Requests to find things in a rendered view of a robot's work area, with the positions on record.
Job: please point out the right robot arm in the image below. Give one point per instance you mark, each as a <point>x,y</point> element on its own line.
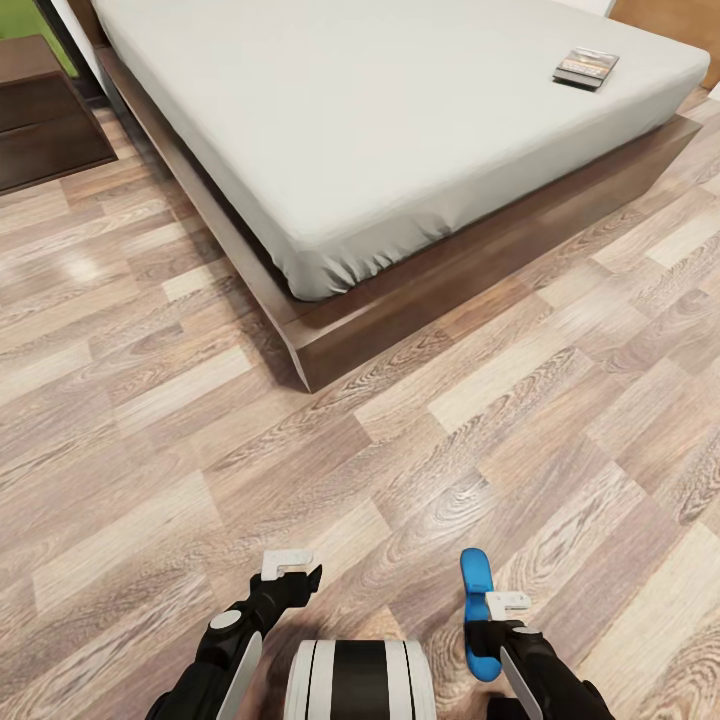
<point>545,686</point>

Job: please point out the hardback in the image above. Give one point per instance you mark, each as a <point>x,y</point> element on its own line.
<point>586,66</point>

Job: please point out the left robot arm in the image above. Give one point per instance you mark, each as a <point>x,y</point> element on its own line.
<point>214,687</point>

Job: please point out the nightstand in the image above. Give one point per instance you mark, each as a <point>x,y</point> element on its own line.
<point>47,130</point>

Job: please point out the sandal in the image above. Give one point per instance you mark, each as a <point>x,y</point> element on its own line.
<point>478,581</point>

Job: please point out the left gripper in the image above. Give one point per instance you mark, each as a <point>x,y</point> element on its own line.
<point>289,591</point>

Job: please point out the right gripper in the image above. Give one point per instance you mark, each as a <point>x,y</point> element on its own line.
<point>481,635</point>

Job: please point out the fixed window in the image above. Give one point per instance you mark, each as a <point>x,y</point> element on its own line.
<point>21,18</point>

